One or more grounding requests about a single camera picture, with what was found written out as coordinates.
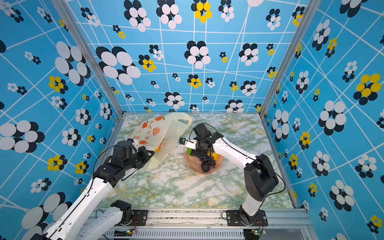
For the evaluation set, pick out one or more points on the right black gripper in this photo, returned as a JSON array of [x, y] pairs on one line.
[[196, 153]]

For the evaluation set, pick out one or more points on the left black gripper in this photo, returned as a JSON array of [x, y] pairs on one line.
[[143, 151]]

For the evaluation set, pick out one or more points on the purple grape bunch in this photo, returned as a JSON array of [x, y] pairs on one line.
[[209, 159]]

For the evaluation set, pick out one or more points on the pink scalloped fruit bowl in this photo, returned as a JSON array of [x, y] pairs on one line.
[[195, 165]]

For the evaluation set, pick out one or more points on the dark avocado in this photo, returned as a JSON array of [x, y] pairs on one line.
[[205, 166]]

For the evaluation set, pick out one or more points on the cream printed plastic bag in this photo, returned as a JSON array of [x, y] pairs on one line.
[[161, 135]]

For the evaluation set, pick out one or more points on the green lime fruit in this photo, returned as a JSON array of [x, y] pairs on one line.
[[190, 152]]

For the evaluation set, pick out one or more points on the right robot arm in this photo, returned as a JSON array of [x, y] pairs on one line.
[[259, 174]]

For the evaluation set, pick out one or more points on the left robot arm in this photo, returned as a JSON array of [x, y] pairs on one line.
[[90, 189]]

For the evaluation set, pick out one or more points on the yellow bell pepper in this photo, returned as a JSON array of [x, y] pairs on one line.
[[215, 156]]

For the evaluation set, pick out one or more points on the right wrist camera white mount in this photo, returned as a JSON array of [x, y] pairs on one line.
[[190, 144]]

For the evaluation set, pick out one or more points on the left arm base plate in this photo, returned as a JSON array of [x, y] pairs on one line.
[[136, 218]]

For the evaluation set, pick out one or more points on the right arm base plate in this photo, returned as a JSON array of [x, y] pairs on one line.
[[237, 218]]

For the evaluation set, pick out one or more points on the aluminium front rail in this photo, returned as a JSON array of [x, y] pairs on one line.
[[192, 224]]

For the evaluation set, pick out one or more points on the left aluminium corner post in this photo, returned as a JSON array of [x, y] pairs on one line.
[[80, 40]]

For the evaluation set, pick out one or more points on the aluminium corner post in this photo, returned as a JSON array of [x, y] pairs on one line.
[[80, 40], [288, 57]]

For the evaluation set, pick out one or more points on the right aluminium corner post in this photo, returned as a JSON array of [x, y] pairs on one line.
[[288, 57]]

